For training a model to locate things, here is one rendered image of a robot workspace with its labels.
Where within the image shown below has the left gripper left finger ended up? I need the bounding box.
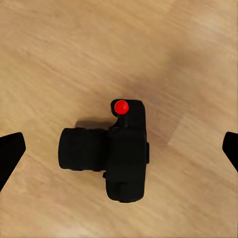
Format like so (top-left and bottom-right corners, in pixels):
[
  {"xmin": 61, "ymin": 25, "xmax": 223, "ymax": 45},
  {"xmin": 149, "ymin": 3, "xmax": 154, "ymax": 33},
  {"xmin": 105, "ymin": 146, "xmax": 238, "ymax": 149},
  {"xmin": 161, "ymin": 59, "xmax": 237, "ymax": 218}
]
[{"xmin": 0, "ymin": 132, "xmax": 26, "ymax": 191}]

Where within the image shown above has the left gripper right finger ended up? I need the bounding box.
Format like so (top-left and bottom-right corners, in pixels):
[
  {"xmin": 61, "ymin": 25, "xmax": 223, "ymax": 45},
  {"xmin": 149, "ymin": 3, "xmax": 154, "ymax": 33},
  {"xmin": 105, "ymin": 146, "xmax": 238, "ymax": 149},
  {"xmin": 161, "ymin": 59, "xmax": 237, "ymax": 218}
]
[{"xmin": 222, "ymin": 131, "xmax": 238, "ymax": 172}]

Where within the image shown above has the digital camera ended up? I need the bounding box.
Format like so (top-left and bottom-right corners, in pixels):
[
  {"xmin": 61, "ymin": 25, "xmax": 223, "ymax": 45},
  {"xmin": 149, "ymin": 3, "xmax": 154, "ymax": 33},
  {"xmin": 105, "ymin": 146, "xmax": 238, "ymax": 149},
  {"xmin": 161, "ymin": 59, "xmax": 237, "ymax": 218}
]
[{"xmin": 58, "ymin": 99, "xmax": 150, "ymax": 203}]

